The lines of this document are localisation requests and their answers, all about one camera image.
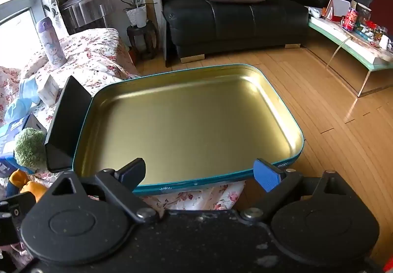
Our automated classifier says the pile of table clutter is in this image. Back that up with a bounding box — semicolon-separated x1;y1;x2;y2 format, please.
353;19;393;52

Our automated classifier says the dark wooden stool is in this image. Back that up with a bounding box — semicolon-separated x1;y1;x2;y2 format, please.
126;22;159;61

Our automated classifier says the light blue face mask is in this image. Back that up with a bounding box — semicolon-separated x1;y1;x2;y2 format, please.
4;97;34;124
19;78;40;103

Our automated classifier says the dark flat panel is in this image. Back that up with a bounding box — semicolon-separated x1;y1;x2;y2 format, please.
164;19;172;69

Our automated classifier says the red can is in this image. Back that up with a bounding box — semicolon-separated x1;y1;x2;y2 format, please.
342;8;359;31

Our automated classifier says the side table with papers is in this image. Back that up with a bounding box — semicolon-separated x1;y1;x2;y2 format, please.
60;0;119;34

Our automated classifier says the teal tin tray gold interior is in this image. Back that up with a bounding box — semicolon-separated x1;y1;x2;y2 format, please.
72;63;305;197

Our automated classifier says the dark red chair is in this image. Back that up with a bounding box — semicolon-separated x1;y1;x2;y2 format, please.
370;0;393;37

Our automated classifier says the small white tissue packet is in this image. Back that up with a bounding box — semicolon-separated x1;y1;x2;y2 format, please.
37;74;61;107

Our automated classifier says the white card box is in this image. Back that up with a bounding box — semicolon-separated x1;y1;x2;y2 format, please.
325;0;353;22

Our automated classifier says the green knitted scrubber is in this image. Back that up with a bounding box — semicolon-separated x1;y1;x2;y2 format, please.
14;128;48;168

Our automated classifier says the black leather sofa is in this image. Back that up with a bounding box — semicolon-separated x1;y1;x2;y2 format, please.
155;0;378;64

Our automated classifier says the blue tissue pack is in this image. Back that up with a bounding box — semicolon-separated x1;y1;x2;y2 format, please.
0;113;46;178

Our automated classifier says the black triangular box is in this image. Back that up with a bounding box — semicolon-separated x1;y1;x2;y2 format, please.
44;75;93;173

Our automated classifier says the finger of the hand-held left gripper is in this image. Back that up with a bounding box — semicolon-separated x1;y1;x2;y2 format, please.
0;191;36;246

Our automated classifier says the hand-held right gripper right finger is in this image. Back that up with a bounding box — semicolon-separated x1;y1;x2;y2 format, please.
241;158;349;222

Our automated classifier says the potted plant white pot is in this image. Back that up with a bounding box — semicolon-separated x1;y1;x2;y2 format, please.
119;0;157;28

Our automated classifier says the orange and navy plush toy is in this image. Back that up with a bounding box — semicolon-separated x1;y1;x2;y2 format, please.
6;169;48;203

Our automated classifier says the glass coffee table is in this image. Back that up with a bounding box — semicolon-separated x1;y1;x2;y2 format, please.
308;6;393;98

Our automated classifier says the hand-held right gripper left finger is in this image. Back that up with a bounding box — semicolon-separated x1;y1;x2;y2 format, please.
46;158;160;223

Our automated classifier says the purple cartoon water bottle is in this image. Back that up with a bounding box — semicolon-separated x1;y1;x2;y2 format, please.
36;17;66;69

